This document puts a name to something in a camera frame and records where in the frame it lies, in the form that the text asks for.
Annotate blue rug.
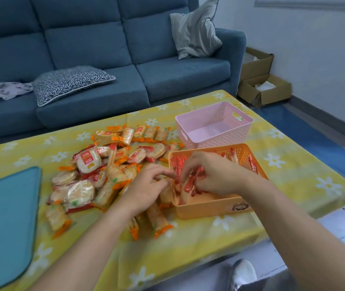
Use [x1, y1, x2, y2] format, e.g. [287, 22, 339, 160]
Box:
[251, 104, 345, 179]

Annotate crumpled pale garment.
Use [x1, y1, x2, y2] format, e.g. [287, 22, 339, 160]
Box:
[0, 82, 34, 103]

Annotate grey cushion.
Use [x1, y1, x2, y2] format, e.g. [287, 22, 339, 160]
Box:
[170, 0, 223, 60]

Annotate orange plastic basket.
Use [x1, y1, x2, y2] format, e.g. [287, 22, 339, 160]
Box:
[168, 143, 269, 220]

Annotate black white patterned cushion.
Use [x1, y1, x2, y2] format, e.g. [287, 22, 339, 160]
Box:
[31, 65, 116, 107]

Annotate low open cardboard box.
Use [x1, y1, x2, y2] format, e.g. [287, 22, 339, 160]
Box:
[237, 74, 293, 108]

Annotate grey trousers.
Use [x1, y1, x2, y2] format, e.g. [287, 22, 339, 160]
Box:
[239, 268, 300, 291]

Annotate group of red snack packets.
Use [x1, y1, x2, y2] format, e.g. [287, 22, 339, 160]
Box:
[171, 147, 259, 207]

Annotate white packing paper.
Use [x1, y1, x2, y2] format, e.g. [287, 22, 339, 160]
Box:
[254, 81, 277, 92]

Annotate pink plastic basket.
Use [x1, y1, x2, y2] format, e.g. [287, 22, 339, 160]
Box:
[175, 101, 254, 150]

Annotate grey window frame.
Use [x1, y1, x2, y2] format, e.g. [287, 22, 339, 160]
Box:
[254, 0, 345, 13]

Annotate person's right forearm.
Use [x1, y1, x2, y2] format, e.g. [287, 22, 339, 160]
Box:
[236, 178, 345, 291]

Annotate yellow floral tablecloth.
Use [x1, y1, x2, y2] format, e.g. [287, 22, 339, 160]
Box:
[0, 90, 345, 291]

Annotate person's left hand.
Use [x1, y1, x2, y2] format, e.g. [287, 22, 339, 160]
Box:
[121, 162, 179, 215]

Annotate pile of snack packets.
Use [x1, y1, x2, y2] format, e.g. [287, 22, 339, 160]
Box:
[45, 124, 185, 241]

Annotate white shoe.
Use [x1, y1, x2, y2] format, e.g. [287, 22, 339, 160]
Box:
[227, 259, 257, 291]

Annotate person's left forearm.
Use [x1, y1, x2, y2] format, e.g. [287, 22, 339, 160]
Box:
[28, 202, 144, 291]

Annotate blue fabric sofa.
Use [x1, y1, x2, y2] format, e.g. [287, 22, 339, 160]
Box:
[0, 0, 247, 141]

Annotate teal plastic tray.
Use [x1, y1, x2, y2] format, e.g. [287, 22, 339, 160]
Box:
[0, 166, 42, 291]

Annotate tall cardboard box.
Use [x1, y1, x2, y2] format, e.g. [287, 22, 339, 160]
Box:
[239, 46, 275, 84]

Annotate person's right hand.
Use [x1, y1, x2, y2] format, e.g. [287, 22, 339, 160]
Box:
[180, 151, 253, 197]

